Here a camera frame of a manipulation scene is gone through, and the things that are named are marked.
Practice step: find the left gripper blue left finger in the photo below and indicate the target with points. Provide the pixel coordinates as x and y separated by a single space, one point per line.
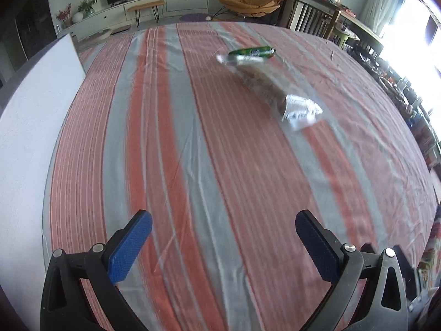
64 304

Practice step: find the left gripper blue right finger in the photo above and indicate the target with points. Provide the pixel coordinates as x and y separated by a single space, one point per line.
341 265

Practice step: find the clear bag of biscuits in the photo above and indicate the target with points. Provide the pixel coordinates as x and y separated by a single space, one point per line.
274 89

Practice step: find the green candy tube pack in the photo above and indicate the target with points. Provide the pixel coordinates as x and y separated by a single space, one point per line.
256 51

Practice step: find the colourful floral cloth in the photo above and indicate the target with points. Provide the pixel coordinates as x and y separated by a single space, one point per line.
429 265

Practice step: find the striped red grey tablecloth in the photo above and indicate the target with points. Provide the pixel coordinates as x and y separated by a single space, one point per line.
158 124

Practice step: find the white cardboard box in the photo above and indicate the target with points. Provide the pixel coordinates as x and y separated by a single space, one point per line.
34 104

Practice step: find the cluttered side shelf items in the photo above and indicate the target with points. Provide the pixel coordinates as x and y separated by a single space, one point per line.
403 96

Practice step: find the black display cabinet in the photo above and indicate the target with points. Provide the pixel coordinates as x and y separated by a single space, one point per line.
35 27

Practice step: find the red flowers in vase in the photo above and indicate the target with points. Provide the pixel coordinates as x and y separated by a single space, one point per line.
64 17

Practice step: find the dark wooden railing crib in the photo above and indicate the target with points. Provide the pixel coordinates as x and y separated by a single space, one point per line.
327 19

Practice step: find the green plant white vase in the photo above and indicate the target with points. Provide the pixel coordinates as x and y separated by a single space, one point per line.
84 9

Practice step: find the purple round floor mat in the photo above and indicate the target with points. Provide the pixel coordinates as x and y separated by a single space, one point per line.
195 17

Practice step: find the small wooden bench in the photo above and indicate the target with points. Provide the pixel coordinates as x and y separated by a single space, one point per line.
137 9

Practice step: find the white tv cabinet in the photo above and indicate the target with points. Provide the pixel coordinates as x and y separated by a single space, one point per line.
133 13

